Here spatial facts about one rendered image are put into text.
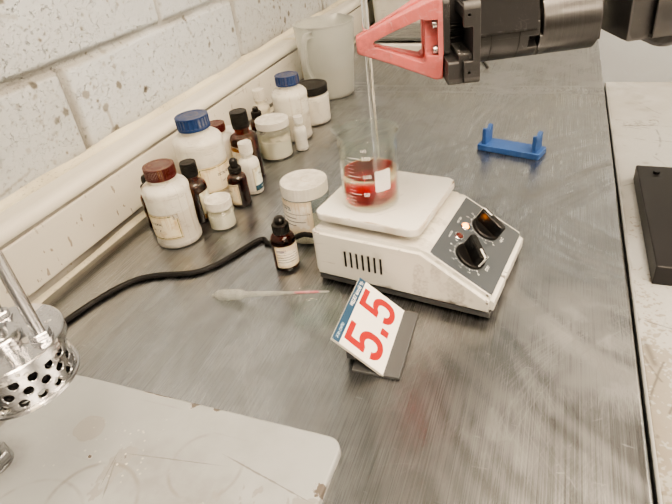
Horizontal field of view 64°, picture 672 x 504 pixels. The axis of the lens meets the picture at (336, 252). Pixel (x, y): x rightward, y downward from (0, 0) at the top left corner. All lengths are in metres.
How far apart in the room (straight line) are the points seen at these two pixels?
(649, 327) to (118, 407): 0.49
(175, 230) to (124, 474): 0.34
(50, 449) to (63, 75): 0.47
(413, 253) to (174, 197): 0.32
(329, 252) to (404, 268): 0.09
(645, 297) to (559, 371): 0.14
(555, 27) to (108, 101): 0.59
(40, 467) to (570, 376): 0.45
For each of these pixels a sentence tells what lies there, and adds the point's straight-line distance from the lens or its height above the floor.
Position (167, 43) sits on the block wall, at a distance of 0.96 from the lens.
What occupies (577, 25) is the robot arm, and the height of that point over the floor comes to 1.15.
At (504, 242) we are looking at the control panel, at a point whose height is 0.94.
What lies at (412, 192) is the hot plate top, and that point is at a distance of 0.59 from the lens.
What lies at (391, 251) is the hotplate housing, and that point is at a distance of 0.54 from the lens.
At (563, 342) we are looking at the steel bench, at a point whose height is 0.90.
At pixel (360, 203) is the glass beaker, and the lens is 0.55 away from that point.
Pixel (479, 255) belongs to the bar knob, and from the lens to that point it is 0.54.
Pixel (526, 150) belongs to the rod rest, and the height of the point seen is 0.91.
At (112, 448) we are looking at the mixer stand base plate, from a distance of 0.50.
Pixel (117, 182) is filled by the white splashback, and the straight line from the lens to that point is 0.79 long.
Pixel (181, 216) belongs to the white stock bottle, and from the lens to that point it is 0.71.
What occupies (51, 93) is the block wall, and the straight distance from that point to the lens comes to 0.78.
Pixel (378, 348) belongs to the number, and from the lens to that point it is 0.51.
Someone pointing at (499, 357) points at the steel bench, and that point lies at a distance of 0.52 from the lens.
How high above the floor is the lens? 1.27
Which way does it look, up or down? 34 degrees down
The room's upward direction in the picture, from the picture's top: 7 degrees counter-clockwise
